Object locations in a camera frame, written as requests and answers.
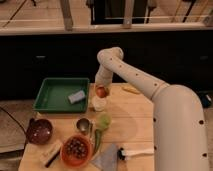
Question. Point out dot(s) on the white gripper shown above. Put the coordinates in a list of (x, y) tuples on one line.
[(103, 81)]

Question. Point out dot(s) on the red apple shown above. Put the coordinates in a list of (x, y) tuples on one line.
[(101, 92)]

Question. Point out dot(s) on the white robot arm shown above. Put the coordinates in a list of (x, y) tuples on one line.
[(179, 128)]

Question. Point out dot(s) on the white paper cup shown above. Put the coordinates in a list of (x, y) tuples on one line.
[(99, 104)]

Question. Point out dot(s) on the small green cup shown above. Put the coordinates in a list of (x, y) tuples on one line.
[(103, 122)]

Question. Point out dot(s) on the metal measuring cup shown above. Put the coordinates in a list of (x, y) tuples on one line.
[(83, 125)]

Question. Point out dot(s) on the yellow banana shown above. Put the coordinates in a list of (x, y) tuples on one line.
[(130, 89)]

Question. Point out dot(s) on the blue grey sponge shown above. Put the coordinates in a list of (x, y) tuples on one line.
[(76, 97)]

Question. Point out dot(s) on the metal spoon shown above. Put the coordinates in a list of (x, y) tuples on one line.
[(91, 132)]

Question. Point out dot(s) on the green plastic tray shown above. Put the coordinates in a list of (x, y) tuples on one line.
[(53, 96)]

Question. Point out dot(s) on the green chili pepper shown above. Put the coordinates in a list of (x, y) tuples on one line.
[(98, 135)]

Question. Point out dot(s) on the orange bowl with beans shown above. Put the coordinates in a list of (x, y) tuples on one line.
[(76, 152)]

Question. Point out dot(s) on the grey cloth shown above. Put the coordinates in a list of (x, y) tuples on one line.
[(108, 159)]

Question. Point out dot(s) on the dark red bowl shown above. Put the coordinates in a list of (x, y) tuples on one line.
[(39, 131)]

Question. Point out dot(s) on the wooden block eraser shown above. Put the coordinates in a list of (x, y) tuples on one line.
[(51, 153)]

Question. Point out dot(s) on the white black handled brush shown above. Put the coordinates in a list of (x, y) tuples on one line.
[(124, 154)]

